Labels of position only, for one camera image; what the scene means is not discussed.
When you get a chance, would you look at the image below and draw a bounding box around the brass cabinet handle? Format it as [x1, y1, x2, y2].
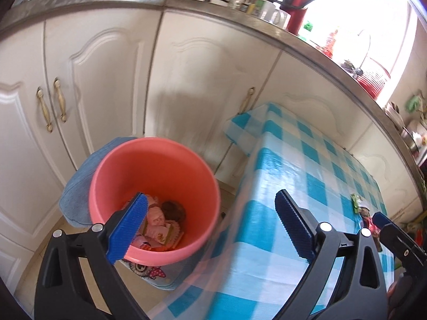
[36, 87, 54, 133]
[238, 87, 256, 115]
[53, 77, 68, 123]

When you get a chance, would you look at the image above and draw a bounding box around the printed stool cushion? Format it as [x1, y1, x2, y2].
[120, 257, 207, 291]

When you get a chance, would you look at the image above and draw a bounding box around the red thermos jug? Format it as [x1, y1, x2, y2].
[279, 0, 316, 35]

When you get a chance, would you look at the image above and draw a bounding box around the blue denim cushion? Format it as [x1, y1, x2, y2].
[59, 137, 137, 227]

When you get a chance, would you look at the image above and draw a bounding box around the blue checkered tablecloth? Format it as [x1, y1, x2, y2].
[147, 103, 396, 320]

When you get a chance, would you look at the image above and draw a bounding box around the white cup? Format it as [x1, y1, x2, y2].
[260, 2, 291, 29]

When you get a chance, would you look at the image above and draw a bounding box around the red snack packet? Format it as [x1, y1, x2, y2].
[362, 207, 381, 250]

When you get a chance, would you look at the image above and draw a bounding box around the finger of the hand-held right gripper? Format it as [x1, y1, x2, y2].
[372, 211, 427, 274]

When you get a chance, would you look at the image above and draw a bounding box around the red bottle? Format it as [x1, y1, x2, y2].
[325, 29, 338, 58]

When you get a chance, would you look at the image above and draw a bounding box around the green rubber glove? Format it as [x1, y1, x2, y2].
[405, 94, 424, 113]

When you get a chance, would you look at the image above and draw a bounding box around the red dish basket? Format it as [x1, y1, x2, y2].
[355, 58, 392, 101]

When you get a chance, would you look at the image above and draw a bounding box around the pink wrapper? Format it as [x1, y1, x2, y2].
[146, 195, 166, 238]

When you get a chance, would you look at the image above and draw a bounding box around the cream snack packet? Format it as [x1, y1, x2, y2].
[152, 222, 185, 250]

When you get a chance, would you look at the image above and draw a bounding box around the steel faucet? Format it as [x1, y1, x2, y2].
[355, 29, 373, 75]

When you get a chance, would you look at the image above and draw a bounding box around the cream cabinet door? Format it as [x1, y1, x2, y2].
[43, 15, 164, 174]
[263, 51, 379, 149]
[0, 80, 65, 244]
[147, 10, 284, 187]
[347, 120, 419, 215]

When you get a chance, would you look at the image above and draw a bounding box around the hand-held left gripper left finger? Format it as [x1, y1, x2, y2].
[33, 192, 151, 320]

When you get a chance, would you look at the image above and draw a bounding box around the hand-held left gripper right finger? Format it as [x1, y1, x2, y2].
[274, 189, 389, 320]

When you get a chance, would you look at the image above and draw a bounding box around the pink plastic bucket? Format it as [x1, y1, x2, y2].
[88, 137, 222, 266]

